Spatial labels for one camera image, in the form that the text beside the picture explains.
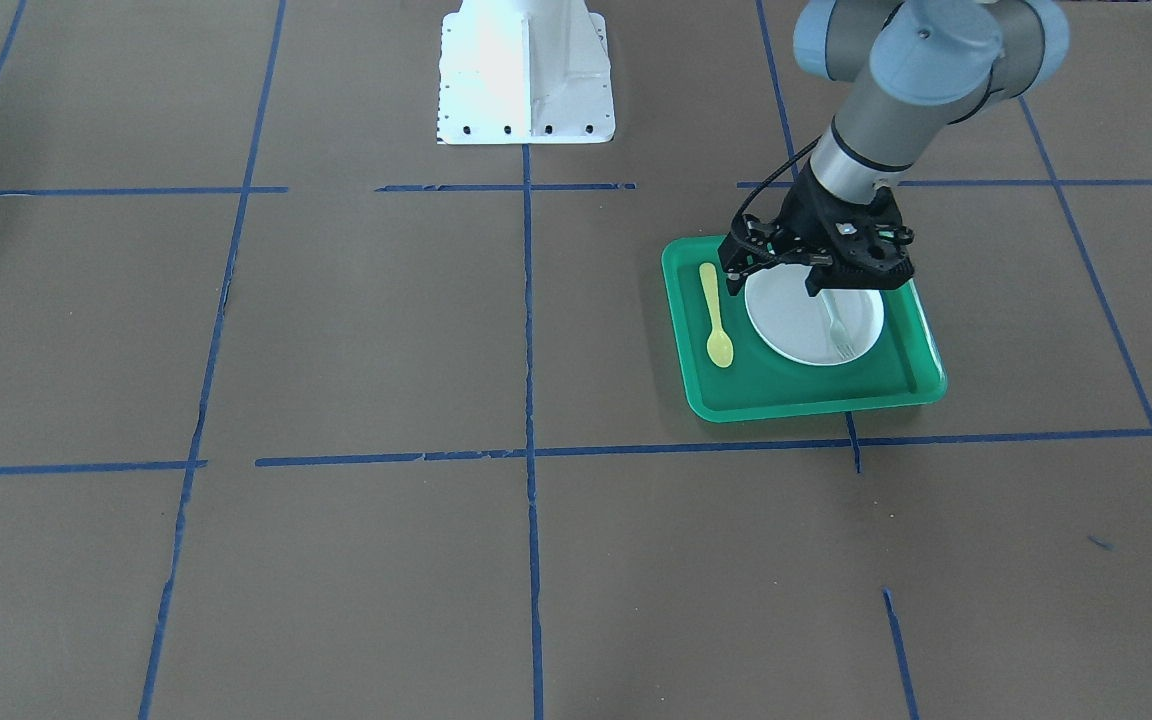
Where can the yellow plastic spoon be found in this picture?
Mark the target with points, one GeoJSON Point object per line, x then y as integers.
{"type": "Point", "coordinates": [719, 344]}

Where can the pale green plastic fork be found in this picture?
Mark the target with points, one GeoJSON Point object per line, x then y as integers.
{"type": "Point", "coordinates": [838, 333]}

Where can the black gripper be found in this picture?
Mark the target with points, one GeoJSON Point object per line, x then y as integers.
{"type": "Point", "coordinates": [808, 209]}

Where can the white round plate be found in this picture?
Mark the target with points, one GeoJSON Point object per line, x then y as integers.
{"type": "Point", "coordinates": [794, 324]}

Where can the green plastic tray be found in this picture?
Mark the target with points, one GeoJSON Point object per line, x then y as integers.
{"type": "Point", "coordinates": [903, 369]}

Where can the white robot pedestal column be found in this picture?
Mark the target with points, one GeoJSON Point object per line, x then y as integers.
{"type": "Point", "coordinates": [516, 72]}

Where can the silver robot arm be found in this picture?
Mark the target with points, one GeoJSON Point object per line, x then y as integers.
{"type": "Point", "coordinates": [913, 68]}

